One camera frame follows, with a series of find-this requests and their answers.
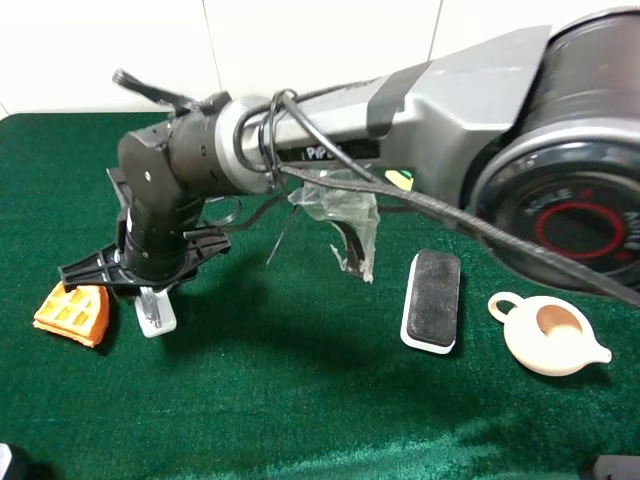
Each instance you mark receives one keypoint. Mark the orange waffle toy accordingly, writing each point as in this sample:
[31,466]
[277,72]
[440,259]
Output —
[81,314]

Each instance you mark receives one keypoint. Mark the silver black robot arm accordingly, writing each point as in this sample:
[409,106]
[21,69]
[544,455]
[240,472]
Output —
[528,141]

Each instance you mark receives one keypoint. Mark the black felt whiteboard eraser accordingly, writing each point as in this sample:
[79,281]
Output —
[430,312]

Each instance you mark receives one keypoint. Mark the cream ceramic teapot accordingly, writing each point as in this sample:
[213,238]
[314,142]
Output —
[547,335]

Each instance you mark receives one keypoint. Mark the dark green felt mat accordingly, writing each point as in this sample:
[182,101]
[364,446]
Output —
[281,365]

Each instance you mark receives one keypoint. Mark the clear plastic wrap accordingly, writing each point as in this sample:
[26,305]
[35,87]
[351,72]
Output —
[354,215]

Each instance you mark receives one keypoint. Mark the black box with green label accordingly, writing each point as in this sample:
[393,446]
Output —
[402,179]

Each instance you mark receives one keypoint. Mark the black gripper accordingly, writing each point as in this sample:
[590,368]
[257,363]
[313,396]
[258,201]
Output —
[150,249]

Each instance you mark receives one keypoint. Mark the clear plastic compass case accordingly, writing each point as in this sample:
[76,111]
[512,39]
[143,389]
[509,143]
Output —
[154,312]

